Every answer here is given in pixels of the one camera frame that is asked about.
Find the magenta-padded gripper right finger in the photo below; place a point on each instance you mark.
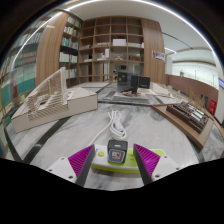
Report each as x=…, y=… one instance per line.
x=148, y=159

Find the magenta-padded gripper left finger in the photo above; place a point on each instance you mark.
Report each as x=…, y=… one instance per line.
x=80, y=160

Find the black charger with blue label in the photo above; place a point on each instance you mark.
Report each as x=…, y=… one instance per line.
x=117, y=151

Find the white and green power strip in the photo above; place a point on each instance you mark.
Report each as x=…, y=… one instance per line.
x=100, y=161

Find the brown architectural model on board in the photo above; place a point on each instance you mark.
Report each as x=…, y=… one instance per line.
x=186, y=120

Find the white architectural model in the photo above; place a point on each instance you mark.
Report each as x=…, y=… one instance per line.
x=50, y=100

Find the small pale architectural model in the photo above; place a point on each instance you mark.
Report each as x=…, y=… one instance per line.
x=163, y=90

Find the black box architectural model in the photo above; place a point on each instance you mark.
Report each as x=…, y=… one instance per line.
x=128, y=83

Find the dark grey bin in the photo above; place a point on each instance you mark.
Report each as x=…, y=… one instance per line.
x=204, y=101

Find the red bin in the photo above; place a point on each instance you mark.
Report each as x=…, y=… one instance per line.
x=212, y=106

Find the wide library bookshelf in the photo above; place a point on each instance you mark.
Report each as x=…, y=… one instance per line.
x=20, y=76

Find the narrow dark bookshelf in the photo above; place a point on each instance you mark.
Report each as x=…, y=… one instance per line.
x=70, y=50

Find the wooden cubby shelf unit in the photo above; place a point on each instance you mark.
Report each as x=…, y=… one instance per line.
x=113, y=46

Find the curved ceiling light strip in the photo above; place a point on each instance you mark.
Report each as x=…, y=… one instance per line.
x=180, y=18

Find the wall poster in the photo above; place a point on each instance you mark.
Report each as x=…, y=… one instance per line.
x=159, y=55

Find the wall-mounted screen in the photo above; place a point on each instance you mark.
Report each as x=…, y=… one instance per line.
x=221, y=83

